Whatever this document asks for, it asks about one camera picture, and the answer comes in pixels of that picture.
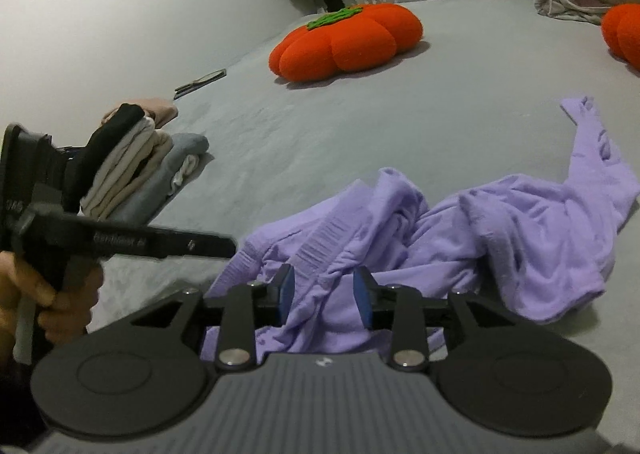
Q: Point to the purple pants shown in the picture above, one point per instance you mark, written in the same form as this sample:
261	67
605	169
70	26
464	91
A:
500	234

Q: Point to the grey folded garment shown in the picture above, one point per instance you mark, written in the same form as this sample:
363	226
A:
170	159

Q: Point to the black folded garment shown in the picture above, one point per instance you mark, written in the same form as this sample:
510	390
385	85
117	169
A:
112	134

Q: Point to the small orange pumpkin cushion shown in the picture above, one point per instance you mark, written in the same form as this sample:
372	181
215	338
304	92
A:
625	39

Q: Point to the beige folded garment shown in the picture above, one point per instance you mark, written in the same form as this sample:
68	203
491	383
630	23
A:
145	169

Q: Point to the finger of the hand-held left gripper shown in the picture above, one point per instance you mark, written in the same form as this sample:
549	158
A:
205	244

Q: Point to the large orange pumpkin cushion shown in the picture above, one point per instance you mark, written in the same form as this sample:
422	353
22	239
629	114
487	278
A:
345	44

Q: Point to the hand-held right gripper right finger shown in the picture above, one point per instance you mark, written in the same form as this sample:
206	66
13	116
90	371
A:
361	296

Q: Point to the person's left hand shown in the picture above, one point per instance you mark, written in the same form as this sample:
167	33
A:
65	304

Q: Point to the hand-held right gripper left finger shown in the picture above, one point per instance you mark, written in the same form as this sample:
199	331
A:
286	294

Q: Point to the dark flat phone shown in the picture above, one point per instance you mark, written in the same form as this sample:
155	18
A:
200	82

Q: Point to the grey bed sheet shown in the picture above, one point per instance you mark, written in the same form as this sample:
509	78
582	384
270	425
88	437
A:
400	134

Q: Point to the white folded garment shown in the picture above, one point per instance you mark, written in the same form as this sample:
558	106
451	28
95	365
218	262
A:
120	164

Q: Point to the small white folded cloth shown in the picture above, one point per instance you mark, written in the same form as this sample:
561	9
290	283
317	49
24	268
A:
184	174

